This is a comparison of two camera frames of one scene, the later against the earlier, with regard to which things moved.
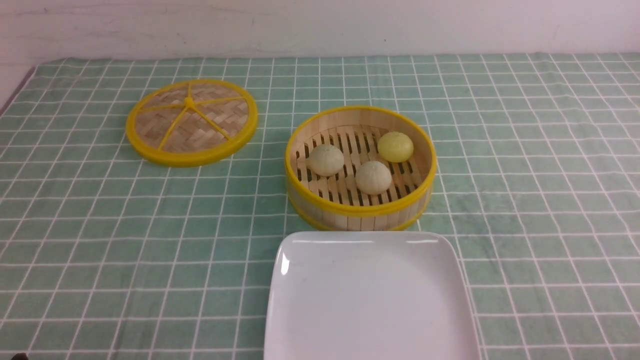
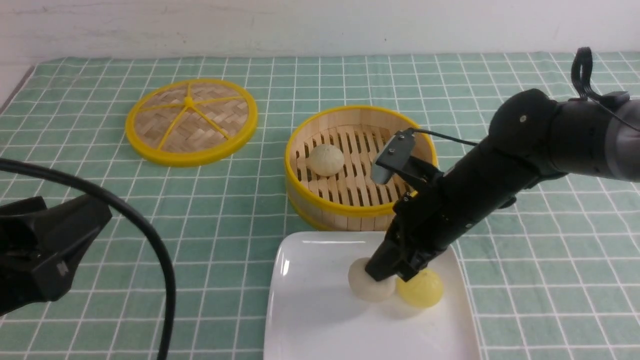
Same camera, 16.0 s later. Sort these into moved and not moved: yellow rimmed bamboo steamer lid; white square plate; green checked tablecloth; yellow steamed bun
Moved: yellow steamed bun
Not moved: green checked tablecloth; white square plate; yellow rimmed bamboo steamer lid
